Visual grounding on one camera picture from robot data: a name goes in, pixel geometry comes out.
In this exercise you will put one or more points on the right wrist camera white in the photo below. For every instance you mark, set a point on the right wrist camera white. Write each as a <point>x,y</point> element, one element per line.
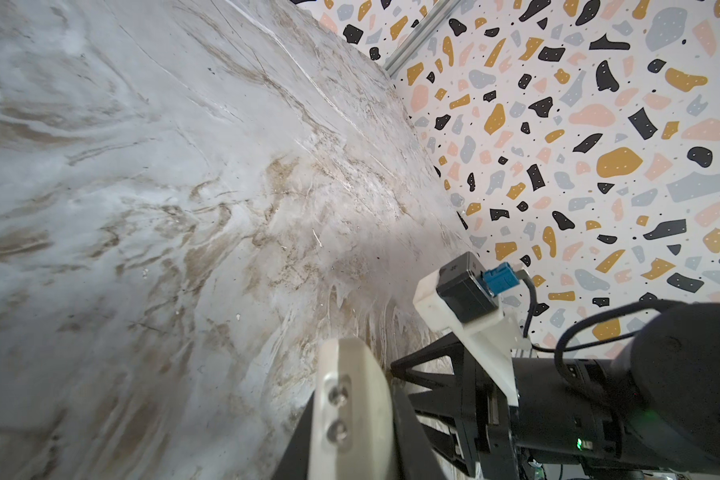
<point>463,298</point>

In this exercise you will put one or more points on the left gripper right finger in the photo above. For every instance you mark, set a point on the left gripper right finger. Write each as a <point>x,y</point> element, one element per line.
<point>416,458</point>

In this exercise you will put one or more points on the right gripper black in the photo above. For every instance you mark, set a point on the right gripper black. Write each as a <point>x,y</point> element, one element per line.
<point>476,439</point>

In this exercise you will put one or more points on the white remote control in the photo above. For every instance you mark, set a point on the white remote control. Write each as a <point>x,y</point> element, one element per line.
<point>352,428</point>

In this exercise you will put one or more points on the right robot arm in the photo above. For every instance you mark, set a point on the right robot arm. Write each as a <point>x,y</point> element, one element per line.
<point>655,407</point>

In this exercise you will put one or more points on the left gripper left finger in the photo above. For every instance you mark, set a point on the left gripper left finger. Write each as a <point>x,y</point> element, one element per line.
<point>294,464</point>

